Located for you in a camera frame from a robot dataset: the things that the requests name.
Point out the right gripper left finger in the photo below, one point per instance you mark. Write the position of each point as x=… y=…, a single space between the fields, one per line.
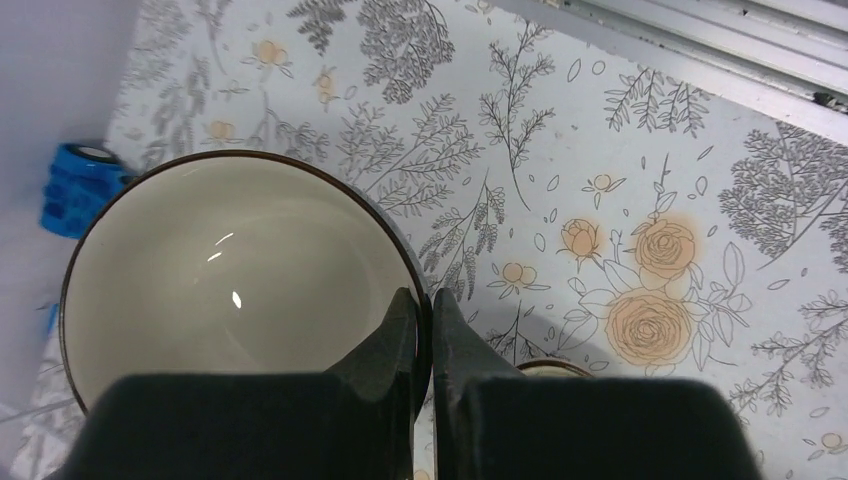
x=352 y=421

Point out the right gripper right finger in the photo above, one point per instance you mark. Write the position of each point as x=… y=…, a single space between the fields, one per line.
x=493 y=421

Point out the small white patterned bowl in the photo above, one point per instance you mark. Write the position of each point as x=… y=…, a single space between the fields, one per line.
x=552 y=367

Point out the dark blue bowl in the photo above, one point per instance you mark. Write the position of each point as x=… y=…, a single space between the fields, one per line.
x=228 y=262

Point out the floral table mat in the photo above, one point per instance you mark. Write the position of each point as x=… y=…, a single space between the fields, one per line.
x=643 y=189

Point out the blue toy block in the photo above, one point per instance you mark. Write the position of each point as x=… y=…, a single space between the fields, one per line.
x=82 y=180

